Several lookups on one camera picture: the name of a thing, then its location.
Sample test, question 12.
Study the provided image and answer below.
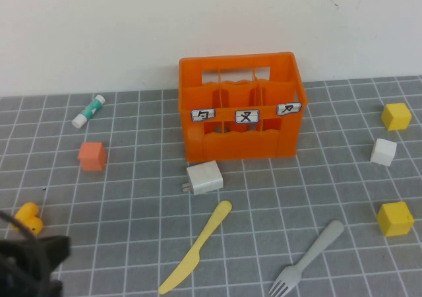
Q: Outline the grey plastic fork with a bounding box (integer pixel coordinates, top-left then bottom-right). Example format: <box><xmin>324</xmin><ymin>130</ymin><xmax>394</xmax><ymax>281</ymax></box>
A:
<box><xmin>268</xmin><ymin>219</ymin><xmax>346</xmax><ymax>297</ymax></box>

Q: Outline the yellow plastic knife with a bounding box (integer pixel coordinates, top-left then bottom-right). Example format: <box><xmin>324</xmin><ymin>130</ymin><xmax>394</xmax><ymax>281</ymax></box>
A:
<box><xmin>158</xmin><ymin>200</ymin><xmax>233</xmax><ymax>294</ymax></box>

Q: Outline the white power adapter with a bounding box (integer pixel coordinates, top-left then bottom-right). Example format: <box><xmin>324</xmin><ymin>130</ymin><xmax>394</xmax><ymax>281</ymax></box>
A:
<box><xmin>181</xmin><ymin>160</ymin><xmax>226</xmax><ymax>197</ymax></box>

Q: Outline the orange plastic cutlery holder crate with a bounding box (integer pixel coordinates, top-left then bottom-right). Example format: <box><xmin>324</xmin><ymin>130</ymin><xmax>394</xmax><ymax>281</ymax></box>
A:
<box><xmin>179</xmin><ymin>51</ymin><xmax>309</xmax><ymax>163</ymax></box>

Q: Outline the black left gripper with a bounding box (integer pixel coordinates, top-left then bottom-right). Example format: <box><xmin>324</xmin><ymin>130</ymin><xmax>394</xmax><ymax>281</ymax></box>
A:
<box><xmin>0</xmin><ymin>235</ymin><xmax>72</xmax><ymax>297</ymax></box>

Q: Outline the white green glue stick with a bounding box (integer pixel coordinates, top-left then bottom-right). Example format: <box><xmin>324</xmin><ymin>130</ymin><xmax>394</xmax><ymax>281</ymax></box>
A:
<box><xmin>72</xmin><ymin>94</ymin><xmax>107</xmax><ymax>129</ymax></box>

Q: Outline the yellow rubber duck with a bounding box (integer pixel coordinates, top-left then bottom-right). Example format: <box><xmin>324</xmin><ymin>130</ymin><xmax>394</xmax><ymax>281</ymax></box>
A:
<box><xmin>9</xmin><ymin>202</ymin><xmax>44</xmax><ymax>236</ymax></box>

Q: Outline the white cube block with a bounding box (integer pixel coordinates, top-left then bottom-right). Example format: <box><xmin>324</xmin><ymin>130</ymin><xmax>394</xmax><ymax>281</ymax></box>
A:
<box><xmin>369</xmin><ymin>138</ymin><xmax>398</xmax><ymax>168</ymax></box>

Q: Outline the orange cube block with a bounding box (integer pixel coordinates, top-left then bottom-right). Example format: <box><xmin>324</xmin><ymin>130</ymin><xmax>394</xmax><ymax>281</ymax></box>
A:
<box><xmin>77</xmin><ymin>141</ymin><xmax>107</xmax><ymax>172</ymax></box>

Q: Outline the grey grid pattern mat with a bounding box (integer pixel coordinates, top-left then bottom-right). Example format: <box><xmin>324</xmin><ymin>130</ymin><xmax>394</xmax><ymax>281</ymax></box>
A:
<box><xmin>0</xmin><ymin>75</ymin><xmax>422</xmax><ymax>297</ymax></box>

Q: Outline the yellow cube block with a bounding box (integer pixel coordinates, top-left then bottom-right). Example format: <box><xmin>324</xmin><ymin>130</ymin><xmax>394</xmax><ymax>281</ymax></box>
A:
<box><xmin>381</xmin><ymin>102</ymin><xmax>413</xmax><ymax>132</ymax></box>
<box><xmin>377</xmin><ymin>201</ymin><xmax>415</xmax><ymax>238</ymax></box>

